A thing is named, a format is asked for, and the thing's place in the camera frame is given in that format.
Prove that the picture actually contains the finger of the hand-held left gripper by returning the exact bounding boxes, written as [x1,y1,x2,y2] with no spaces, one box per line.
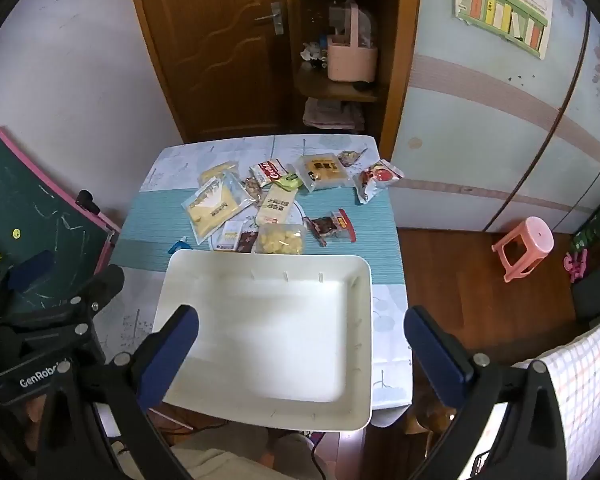
[0,252,57,322]
[0,265,127,349]

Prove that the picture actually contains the pink basket with handle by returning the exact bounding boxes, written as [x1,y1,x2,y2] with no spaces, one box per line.
[327,2,379,84]

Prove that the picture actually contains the wooden corner shelf unit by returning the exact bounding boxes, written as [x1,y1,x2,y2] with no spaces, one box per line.
[282,0,423,158]

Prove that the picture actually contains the pale floral sliding wardrobe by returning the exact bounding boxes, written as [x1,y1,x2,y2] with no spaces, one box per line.
[387,0,600,235]

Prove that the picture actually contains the pink plastic stool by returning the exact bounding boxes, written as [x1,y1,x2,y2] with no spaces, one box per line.
[491,216,555,284]

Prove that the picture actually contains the clear packet of yellow puffs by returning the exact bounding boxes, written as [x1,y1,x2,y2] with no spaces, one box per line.
[252,223,307,256]

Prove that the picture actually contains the teal printed tablecloth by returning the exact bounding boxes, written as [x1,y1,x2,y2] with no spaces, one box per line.
[92,134,413,428]

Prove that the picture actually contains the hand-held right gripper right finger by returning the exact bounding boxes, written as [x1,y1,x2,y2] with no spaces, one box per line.
[403,305,570,480]

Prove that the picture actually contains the yellow biscuit packet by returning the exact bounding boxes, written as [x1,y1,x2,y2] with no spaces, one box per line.
[199,160,239,184]

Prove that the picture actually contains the cream snack packet red label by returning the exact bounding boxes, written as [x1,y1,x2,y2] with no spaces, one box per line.
[256,185,299,227]

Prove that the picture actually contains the person's beige pants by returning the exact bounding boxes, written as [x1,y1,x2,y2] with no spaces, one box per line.
[172,422,326,480]

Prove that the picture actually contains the black cable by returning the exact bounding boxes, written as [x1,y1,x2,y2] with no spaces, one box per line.
[307,432,331,480]

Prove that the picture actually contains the small white orange packet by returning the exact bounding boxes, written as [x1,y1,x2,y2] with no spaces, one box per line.
[215,220,244,252]

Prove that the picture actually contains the red and white snack packet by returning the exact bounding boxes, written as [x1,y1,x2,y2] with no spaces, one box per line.
[250,158,289,187]

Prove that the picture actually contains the green chalkboard pink frame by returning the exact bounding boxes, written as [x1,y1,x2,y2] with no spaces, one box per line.
[0,117,123,311]

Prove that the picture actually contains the pink toy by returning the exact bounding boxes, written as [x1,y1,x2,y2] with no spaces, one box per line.
[562,250,589,282]

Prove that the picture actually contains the black chalkboard clip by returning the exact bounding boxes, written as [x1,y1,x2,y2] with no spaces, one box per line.
[76,189,101,216]

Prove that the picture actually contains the small white plush toy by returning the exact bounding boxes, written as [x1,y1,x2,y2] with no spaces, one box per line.
[300,40,329,69]

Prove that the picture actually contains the metal door handle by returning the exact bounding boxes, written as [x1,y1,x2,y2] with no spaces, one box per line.
[254,2,285,36]

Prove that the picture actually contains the red packet of dark dates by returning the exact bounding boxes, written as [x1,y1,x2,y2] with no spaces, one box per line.
[304,208,357,247]

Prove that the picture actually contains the white checked blanket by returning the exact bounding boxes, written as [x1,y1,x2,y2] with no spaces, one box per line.
[510,316,600,480]

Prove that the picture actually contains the black bag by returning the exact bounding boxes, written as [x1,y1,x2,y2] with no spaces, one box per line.
[570,264,600,322]

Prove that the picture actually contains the stack of papers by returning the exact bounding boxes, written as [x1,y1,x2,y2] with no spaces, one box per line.
[303,98,366,131]

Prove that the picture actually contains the wall poster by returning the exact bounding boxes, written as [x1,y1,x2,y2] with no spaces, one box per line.
[452,0,554,60]

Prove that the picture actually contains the large clear yellow wafer packet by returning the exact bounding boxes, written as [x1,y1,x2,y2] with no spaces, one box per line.
[181,172,257,242]

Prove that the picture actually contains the square clear pastry packet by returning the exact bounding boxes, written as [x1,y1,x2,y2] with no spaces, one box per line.
[294,152,352,192]

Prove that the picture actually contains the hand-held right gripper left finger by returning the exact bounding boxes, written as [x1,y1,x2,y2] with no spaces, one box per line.
[34,304,201,480]

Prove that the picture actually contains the white plastic tray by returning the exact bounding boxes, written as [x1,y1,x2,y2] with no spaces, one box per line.
[151,249,373,432]

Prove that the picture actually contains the brown wooden door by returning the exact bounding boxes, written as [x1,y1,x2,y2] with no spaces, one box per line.
[125,0,293,143]

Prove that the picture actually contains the clear red and white packet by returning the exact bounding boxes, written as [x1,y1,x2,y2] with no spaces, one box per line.
[355,159,405,205]

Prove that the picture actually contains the small brown snack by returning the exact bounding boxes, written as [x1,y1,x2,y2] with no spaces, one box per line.
[337,146,370,169]

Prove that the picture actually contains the green patterned bag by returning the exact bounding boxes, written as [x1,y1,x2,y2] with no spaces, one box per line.
[572,197,600,254]

